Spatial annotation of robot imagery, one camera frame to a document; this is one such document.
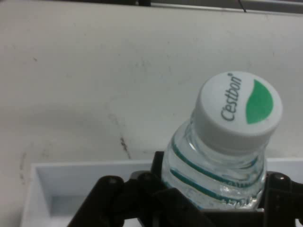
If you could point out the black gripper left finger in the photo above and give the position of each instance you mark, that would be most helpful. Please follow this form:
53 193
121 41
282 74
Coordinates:
132 203

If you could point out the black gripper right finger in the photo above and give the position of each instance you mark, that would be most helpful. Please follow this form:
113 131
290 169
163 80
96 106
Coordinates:
279 198

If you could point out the clear water bottle green label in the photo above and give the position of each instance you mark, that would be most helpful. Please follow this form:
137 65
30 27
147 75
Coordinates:
236 106

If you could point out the white open box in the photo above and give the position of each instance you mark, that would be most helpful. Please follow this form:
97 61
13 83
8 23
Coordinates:
59 179

